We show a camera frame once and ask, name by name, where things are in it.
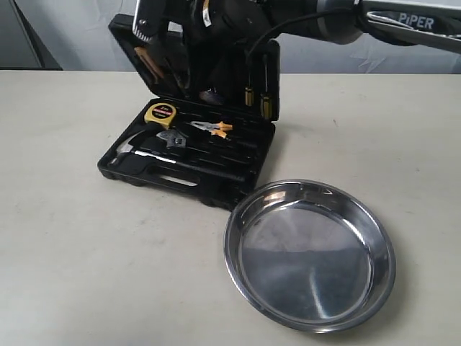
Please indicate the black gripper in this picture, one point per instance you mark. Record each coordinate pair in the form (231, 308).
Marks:
(213, 38)

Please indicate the black plastic tool case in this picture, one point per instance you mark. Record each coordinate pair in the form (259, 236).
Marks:
(244, 149)

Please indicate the silver adjustable wrench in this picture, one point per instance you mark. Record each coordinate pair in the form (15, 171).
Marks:
(172, 139)

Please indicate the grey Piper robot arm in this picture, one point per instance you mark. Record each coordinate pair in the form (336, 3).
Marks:
(402, 23)

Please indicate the blue electrical tape roll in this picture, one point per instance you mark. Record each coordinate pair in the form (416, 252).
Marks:
(211, 97)

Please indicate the yellow black screwdriver left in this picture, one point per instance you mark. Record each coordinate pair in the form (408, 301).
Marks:
(249, 91)

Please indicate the yellow black screwdriver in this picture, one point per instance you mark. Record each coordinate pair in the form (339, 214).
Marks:
(249, 91)
(266, 100)

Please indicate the yellow black screwdriver right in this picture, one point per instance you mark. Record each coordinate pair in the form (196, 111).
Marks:
(266, 100)

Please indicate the yellow tape measure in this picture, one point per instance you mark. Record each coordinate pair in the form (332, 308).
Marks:
(161, 113)

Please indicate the round stainless steel tray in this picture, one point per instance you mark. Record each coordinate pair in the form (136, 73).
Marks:
(309, 256)

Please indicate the pliers with orange handles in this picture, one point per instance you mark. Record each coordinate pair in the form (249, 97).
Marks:
(220, 129)

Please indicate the claw hammer black handle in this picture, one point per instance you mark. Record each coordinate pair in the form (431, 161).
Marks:
(126, 148)

